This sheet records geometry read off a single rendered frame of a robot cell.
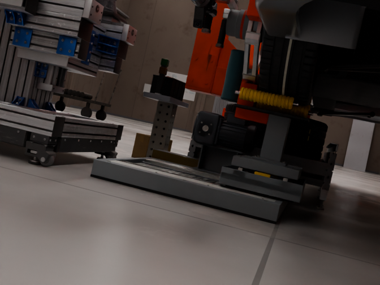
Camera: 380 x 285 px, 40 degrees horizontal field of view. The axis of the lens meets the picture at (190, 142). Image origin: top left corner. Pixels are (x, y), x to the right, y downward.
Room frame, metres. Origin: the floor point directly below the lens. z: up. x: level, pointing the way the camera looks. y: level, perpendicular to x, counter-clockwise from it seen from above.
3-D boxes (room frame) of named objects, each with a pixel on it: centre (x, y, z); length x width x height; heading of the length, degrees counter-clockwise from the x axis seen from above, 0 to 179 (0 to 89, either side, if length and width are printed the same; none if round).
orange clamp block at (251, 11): (2.21, -0.16, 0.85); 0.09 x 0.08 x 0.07; 166
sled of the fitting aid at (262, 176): (2.48, -0.40, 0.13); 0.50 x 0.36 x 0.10; 166
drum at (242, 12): (2.53, -0.16, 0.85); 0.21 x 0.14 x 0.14; 76
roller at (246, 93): (2.38, -0.30, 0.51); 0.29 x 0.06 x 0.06; 76
